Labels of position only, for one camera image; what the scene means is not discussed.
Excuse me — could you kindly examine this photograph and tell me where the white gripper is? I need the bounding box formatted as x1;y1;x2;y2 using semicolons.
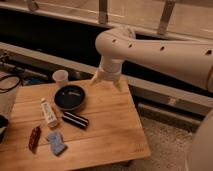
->
90;57;123;92

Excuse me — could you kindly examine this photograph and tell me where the white squeeze bottle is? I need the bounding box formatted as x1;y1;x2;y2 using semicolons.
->
41;98;58;128

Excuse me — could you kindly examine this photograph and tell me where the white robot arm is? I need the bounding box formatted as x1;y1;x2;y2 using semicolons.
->
92;27;213;171

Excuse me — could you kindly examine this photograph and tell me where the dark ceramic bowl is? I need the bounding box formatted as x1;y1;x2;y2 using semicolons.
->
54;85;86;111

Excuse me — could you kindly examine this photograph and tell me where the translucent plastic cup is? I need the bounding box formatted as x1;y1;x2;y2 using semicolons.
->
52;70;68;87

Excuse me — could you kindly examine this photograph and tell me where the blue sponge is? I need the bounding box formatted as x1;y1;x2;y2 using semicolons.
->
47;131;67;156

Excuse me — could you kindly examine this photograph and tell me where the dark object at left edge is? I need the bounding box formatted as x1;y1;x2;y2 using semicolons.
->
0;115;9;143

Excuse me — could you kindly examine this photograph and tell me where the middle metal bracket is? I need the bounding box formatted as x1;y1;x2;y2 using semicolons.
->
98;0;108;24

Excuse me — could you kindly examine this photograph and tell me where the right metal bracket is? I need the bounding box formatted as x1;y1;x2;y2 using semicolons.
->
157;0;176;35

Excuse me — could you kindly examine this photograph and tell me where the black cable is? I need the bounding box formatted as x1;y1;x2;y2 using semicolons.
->
0;73;23;94

